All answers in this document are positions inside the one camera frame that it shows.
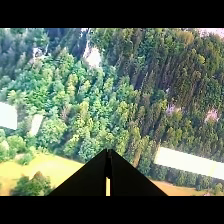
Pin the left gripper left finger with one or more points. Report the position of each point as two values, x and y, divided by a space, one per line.
88 180

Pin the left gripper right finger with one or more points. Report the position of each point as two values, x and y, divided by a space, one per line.
133 181

